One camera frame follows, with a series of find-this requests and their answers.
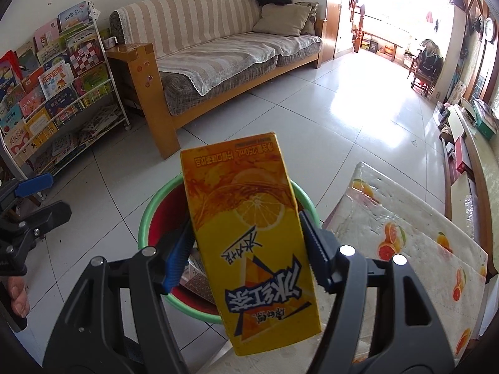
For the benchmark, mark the wooden striped-cover sofa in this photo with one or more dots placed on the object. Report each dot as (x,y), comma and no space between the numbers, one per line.
(179,59)

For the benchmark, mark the green box on cabinet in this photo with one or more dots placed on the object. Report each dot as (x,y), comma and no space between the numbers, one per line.
(485,121)

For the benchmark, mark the far wooden bench table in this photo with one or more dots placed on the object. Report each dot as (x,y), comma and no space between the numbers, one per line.
(379,45)

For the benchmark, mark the long TV cabinet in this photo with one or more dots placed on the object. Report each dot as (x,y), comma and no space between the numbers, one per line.
(471,179)

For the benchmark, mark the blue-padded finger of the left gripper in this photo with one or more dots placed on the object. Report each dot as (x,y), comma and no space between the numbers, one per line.
(34,185)

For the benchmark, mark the fruit-print tablecloth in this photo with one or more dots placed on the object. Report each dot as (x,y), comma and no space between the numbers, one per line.
(380,219)

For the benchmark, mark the green red trash basin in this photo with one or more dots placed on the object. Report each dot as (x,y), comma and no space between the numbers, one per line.
(160,218)

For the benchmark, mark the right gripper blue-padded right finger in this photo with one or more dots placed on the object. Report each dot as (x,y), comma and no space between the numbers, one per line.
(408,336)

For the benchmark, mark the person's left thumb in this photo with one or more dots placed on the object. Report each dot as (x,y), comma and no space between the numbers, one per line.
(18,294)

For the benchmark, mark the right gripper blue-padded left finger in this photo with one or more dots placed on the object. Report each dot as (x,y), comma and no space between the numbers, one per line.
(88,336)

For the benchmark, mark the yellow tea drink carton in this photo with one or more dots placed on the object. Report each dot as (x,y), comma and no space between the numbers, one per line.
(216,163)

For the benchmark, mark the white book rack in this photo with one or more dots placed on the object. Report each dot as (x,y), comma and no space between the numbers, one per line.
(58,95)

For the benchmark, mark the round wall clock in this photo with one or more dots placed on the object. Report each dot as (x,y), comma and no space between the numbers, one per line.
(489,30)

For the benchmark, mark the beige cushion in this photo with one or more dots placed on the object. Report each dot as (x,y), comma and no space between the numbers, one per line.
(282,20)

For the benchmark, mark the wooden chair with clothes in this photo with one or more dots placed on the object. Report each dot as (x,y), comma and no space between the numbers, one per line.
(426,67)

